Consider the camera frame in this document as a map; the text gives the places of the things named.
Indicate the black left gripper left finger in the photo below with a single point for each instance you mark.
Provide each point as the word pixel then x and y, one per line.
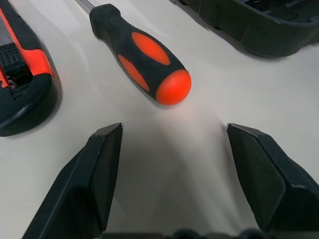
pixel 82 184

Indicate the orange black utility knife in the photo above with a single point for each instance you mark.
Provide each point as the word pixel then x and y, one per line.
pixel 37 104

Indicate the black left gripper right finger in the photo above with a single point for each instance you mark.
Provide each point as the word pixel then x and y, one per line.
pixel 279 189

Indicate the black tool case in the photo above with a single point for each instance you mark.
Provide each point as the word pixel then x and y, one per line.
pixel 261 37

